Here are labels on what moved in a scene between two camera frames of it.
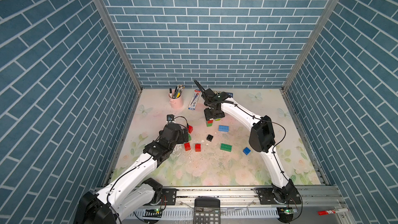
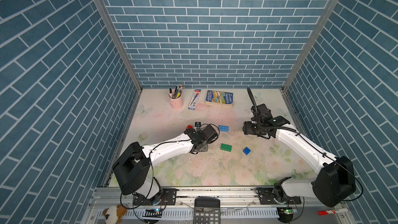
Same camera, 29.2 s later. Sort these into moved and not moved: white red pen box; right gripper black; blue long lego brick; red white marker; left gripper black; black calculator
Moved: right gripper black; left gripper black
Not moved: blue long lego brick; red white marker; black calculator; white red pen box
